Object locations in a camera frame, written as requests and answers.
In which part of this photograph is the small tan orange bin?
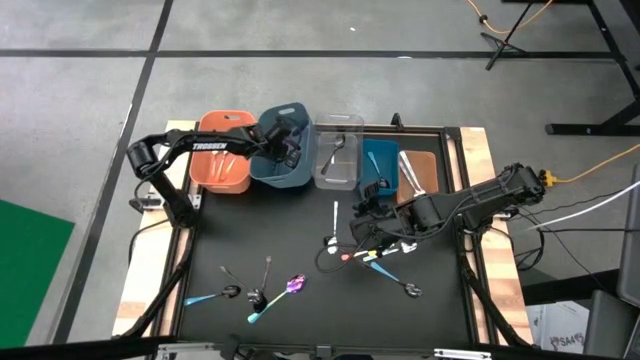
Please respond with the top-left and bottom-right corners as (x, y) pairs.
(397, 149), (440, 205)

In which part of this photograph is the black spoon blue handle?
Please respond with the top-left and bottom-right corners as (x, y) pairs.
(370, 260), (424, 299)
(367, 151), (390, 190)
(183, 284), (243, 307)

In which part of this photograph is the grey-blue plastic bin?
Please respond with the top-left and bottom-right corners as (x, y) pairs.
(248, 102), (317, 190)

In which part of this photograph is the silver spoon white handle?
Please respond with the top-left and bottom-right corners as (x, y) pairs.
(398, 150), (422, 194)
(327, 200), (340, 255)
(367, 240), (419, 263)
(402, 154), (427, 198)

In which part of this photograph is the iridescent rainbow spoon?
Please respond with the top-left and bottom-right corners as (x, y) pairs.
(246, 273), (308, 325)

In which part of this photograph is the silver metal bracket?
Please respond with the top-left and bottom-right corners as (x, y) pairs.
(433, 348), (493, 360)

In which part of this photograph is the grey plastic cart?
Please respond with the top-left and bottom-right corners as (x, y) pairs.
(582, 162), (640, 360)

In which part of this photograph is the black floor cable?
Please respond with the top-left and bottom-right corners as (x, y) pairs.
(537, 225), (640, 236)
(127, 218), (174, 264)

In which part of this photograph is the white cable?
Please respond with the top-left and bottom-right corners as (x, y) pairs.
(524, 180), (640, 231)

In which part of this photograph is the black tripod stand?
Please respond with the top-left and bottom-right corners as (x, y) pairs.
(479, 0), (556, 71)

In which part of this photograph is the white printed box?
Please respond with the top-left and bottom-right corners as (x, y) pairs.
(527, 299), (589, 354)

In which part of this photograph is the large orange plastic bin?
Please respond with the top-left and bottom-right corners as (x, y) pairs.
(188, 109), (257, 195)

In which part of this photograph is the orange extension cable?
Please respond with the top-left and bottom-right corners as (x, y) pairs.
(554, 142), (640, 185)
(466, 0), (555, 35)

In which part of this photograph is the clear plastic bin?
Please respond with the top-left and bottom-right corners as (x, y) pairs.
(312, 113), (365, 192)

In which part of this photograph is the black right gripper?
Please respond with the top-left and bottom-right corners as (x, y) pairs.
(348, 182), (419, 246)

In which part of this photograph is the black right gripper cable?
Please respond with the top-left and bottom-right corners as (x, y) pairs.
(313, 227), (374, 275)

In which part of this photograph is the small blue plastic bin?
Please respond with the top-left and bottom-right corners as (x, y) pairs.
(358, 138), (401, 197)

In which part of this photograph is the green floor mat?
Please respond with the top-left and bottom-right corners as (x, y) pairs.
(0, 199), (76, 350)

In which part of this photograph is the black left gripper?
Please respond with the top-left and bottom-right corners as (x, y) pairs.
(253, 118), (305, 170)

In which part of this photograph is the black frame rail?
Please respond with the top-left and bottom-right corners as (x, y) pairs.
(0, 335), (536, 360)

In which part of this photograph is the black desk frame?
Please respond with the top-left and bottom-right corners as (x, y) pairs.
(544, 0), (640, 137)

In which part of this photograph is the light wooden table board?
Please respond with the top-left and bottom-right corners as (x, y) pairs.
(112, 119), (200, 337)
(458, 126), (535, 346)

